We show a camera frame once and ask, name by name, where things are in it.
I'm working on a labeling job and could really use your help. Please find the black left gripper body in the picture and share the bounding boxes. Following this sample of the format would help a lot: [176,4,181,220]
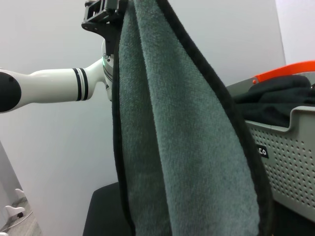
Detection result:
[81,12,125,55]

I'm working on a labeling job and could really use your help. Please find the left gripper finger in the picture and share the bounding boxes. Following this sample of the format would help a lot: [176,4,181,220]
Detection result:
[83,0,109,23]
[107,0,129,13]

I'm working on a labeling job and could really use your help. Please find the grey yellow towel black edge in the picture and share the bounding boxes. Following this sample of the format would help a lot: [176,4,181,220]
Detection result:
[111,0,274,236]

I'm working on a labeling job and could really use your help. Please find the black tablecloth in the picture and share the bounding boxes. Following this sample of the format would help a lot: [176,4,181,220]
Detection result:
[82,181,315,236]

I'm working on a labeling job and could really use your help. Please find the grey perforated storage box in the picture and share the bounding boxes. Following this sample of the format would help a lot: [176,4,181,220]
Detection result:
[225,76,315,222]

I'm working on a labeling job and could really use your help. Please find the black cloth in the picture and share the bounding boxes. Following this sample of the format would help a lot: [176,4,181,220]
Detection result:
[232,74,315,128]

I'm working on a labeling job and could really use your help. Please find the orange box handle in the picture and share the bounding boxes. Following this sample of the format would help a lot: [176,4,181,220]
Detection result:
[252,60,315,85]

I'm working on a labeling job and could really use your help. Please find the grey floor cable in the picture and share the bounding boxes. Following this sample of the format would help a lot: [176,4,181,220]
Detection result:
[0,210,34,233]

